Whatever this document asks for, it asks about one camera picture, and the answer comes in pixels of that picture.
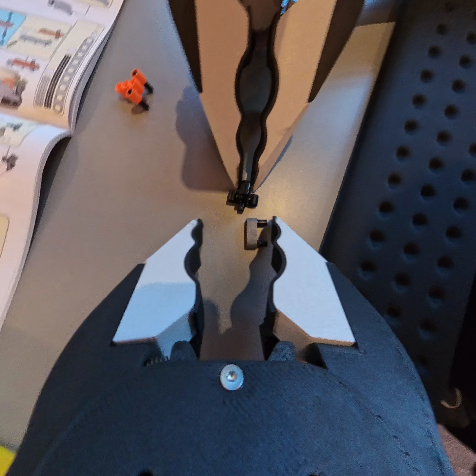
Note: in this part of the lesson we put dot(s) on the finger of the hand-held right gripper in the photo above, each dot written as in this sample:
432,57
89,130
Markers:
293,74
219,74

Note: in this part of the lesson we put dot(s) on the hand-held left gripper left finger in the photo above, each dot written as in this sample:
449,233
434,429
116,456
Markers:
163,290

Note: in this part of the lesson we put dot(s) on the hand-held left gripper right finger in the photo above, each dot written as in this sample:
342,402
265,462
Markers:
312,297

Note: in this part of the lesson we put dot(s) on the grey beam with black pins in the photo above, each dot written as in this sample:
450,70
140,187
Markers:
251,234

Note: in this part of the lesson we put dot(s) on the black cross connector piece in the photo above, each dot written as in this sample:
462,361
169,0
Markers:
242,197

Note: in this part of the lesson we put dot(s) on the grey desk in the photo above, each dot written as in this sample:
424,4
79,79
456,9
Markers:
130,186

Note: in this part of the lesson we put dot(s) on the orange connector with black pins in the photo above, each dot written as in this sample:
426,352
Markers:
132,87

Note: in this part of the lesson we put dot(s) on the black dimpled edge pad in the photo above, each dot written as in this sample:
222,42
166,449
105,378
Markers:
409,186

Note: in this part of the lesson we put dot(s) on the open instruction booklet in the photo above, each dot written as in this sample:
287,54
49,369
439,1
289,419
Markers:
37,111

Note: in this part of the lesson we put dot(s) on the yellow plastic bin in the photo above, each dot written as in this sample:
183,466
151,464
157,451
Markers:
5,463

